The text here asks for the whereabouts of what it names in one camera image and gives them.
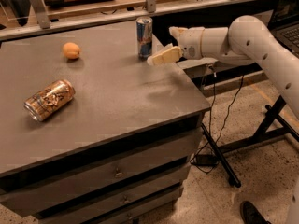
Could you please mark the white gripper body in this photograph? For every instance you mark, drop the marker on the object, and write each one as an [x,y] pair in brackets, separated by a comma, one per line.
[191,42]

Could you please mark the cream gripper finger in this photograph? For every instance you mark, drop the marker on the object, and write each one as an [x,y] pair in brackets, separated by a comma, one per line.
[176,32]
[166,55]

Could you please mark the blue silver redbull can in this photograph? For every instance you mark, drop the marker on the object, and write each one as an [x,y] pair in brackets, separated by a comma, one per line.
[144,36]

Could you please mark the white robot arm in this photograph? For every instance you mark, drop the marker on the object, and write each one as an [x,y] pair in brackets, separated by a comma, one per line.
[247,40]

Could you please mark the orange brown soda can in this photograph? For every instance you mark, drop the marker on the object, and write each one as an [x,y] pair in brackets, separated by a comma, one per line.
[49,100]

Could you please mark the black laptop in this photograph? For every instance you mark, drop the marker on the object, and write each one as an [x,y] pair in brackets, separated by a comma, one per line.
[284,24]

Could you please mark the orange apricot fruit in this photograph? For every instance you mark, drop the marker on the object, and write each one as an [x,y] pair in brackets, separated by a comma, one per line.
[71,51]

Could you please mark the black power adapter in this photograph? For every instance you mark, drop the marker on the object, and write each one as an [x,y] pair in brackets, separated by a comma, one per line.
[206,160]

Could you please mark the grey metal railing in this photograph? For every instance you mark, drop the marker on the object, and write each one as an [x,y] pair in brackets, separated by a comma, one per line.
[47,20]

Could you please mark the black shoe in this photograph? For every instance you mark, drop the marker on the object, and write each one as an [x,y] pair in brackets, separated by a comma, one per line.
[251,215]

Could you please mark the black table leg frame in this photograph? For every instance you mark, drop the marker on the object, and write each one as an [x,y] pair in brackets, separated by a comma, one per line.
[272,126]

